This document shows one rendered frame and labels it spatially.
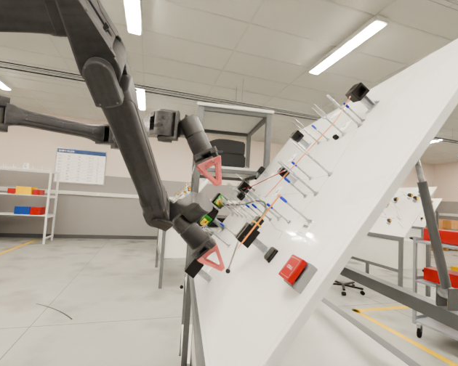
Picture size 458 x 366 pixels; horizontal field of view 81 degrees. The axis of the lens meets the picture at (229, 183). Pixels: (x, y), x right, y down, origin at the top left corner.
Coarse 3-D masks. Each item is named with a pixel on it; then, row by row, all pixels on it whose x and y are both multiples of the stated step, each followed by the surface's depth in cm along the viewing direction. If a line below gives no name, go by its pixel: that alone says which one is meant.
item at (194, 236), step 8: (192, 224) 71; (184, 232) 71; (192, 232) 71; (200, 232) 72; (208, 232) 78; (184, 240) 73; (192, 240) 71; (200, 240) 71; (208, 240) 69; (192, 248) 72; (200, 248) 69
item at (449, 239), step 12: (420, 240) 273; (444, 240) 252; (456, 240) 244; (420, 276) 273; (432, 276) 260; (456, 276) 242; (420, 324) 260; (432, 324) 257; (420, 336) 262; (456, 336) 234
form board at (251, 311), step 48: (384, 96) 84; (432, 96) 59; (288, 144) 164; (336, 144) 90; (384, 144) 62; (288, 192) 96; (336, 192) 65; (384, 192) 49; (288, 240) 68; (336, 240) 51; (240, 288) 72; (288, 288) 53; (240, 336) 55; (288, 336) 44
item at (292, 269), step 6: (294, 258) 52; (300, 258) 50; (288, 264) 52; (294, 264) 50; (300, 264) 49; (306, 264) 49; (282, 270) 53; (288, 270) 51; (294, 270) 49; (300, 270) 49; (282, 276) 51; (288, 276) 49; (294, 276) 49
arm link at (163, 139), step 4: (176, 112) 73; (176, 116) 73; (176, 120) 73; (176, 124) 73; (176, 128) 73; (176, 132) 73; (180, 132) 78; (160, 136) 72; (164, 136) 72; (176, 136) 73; (180, 136) 81; (184, 136) 81; (160, 140) 73; (164, 140) 73; (168, 140) 73; (172, 140) 76; (176, 140) 75
